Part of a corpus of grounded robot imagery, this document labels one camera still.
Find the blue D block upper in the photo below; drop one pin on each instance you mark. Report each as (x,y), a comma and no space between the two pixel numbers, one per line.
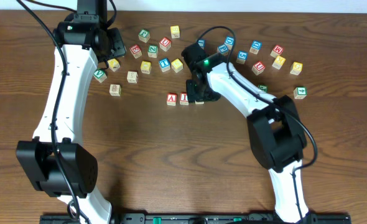
(229,42)

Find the green V block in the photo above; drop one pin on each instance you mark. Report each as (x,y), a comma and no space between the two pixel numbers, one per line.
(100,75)

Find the yellow block far left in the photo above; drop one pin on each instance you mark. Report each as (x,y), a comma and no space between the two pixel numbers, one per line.
(113,64)

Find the red I block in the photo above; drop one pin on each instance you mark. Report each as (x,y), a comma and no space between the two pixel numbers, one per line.
(184,99)

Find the yellow block top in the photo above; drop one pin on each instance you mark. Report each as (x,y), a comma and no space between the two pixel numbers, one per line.
(175,32)

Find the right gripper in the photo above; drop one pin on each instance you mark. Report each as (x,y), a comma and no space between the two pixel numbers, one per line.
(192,95)

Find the red E block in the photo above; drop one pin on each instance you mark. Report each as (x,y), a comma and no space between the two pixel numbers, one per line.
(136,51)

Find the yellow K block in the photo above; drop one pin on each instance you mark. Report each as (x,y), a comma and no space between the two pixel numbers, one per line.
(278,62)

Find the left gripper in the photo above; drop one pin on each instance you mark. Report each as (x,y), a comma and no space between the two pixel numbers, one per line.
(119,48)

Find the plain wooden block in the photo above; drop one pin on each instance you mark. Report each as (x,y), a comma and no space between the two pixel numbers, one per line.
(132,77)

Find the blue 5 block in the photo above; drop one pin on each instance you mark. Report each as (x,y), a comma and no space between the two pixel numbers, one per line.
(242,57)

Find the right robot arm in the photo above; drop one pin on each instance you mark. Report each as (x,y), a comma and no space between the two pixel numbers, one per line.
(276,135)

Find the yellow S block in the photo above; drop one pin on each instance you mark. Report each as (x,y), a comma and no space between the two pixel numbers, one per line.
(177,65)

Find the plain block lower left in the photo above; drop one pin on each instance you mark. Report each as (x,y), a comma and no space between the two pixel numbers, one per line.
(115,90)

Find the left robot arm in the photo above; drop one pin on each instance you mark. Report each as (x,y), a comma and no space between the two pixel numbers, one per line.
(55,160)

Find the green Z block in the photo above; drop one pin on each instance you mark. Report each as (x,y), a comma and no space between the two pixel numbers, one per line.
(152,51)

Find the blue d block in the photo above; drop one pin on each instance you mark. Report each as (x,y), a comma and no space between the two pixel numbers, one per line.
(255,47)
(229,42)

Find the yellow G block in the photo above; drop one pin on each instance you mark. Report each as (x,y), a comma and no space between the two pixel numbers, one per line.
(296,68)

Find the red U block left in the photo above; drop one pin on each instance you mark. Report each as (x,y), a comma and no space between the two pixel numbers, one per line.
(165,44)

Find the green j block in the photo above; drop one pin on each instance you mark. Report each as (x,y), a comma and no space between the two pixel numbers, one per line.
(144,35)
(263,88)

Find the green 4 block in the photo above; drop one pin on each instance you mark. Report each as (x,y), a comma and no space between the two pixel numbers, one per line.
(300,92)

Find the red U block right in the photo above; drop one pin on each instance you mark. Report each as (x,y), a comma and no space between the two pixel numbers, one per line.
(258,68)

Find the red M block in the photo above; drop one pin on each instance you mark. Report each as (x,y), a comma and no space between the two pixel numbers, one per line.
(276,51)

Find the red A block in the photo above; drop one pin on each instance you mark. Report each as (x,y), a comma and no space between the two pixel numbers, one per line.
(171,99)

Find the blue 2 block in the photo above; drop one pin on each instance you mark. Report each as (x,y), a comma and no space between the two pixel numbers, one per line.
(199,102)

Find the blue 1 block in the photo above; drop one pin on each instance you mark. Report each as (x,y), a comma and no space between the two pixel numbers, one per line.
(201,43)

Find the blue D block right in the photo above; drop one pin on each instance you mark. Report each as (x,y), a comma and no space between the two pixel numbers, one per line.
(255,47)

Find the blue P block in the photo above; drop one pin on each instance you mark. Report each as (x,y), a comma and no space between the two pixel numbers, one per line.
(223,49)

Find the red u block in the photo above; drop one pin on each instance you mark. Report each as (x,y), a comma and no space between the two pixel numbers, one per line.
(258,68)
(165,44)

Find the green J block lower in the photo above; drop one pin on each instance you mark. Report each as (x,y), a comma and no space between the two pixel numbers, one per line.
(263,88)

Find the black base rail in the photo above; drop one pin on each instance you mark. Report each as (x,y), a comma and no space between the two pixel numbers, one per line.
(140,218)

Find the blue T block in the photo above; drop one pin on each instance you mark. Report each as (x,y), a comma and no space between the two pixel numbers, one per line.
(164,64)

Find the green J block top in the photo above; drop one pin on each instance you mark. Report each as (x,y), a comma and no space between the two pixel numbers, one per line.
(144,35)

